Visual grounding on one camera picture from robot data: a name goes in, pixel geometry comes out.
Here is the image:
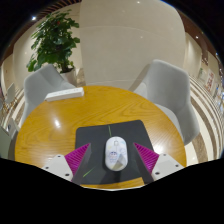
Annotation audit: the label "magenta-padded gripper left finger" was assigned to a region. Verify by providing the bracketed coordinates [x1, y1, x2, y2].
[41, 143, 93, 186]

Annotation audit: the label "black mouse pad green lines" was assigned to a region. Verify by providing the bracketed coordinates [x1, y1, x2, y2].
[73, 119, 156, 186]

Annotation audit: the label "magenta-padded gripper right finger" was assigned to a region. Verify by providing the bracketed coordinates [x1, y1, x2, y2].
[133, 142, 185, 185]

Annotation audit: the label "grey-green armchair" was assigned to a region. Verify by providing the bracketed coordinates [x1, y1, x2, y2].
[0, 118, 21, 160]

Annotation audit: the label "grey shell chair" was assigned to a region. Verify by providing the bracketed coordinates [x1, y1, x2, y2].
[19, 63, 77, 128]
[128, 59, 201, 147]

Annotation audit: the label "pale distant chair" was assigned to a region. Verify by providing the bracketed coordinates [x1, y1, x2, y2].
[3, 82, 17, 108]

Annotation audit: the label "potted green leafy plant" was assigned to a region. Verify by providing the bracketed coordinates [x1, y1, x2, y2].
[26, 9, 81, 87]

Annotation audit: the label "white power strip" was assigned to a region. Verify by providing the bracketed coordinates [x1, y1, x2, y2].
[44, 87, 85, 103]

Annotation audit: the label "white printed computer mouse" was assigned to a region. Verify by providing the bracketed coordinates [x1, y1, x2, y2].
[104, 135, 129, 172]

